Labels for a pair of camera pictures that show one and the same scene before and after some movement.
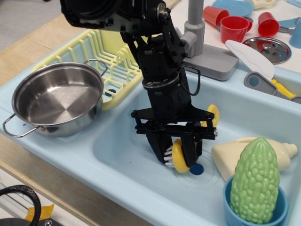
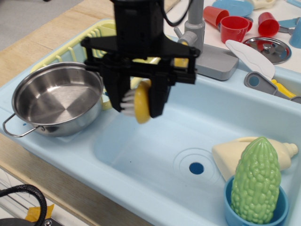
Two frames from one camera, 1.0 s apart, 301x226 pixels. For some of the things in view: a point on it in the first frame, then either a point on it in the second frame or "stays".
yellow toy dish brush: (173, 156) → (135, 102)
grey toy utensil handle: (256, 81) stays
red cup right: (267, 25) stays
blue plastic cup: (231, 219) stays
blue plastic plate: (235, 8) stays
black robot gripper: (171, 112) → (139, 48)
